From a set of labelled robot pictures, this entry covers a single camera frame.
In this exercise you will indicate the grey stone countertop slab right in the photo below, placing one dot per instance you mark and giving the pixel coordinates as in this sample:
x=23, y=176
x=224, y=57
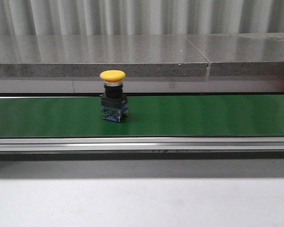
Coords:
x=242, y=54

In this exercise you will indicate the grey stone countertop slab left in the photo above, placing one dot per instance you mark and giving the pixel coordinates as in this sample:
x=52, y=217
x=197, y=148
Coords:
x=84, y=56

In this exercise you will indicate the grey stone countertop slab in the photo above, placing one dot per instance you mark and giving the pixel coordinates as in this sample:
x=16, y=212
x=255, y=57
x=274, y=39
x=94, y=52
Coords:
x=242, y=54
x=84, y=56

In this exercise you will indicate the yellow mushroom push button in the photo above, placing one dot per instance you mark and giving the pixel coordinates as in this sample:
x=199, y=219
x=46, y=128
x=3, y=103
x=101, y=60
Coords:
x=113, y=101

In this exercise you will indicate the green conveyor belt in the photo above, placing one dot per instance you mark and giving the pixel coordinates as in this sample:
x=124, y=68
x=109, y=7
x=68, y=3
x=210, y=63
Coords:
x=225, y=115

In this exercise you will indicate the grey pleated curtain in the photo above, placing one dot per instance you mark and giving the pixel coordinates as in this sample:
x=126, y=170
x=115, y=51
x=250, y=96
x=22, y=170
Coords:
x=137, y=17

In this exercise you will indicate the aluminium conveyor frame rail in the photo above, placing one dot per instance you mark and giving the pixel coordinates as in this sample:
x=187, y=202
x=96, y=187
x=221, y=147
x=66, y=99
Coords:
x=135, y=145

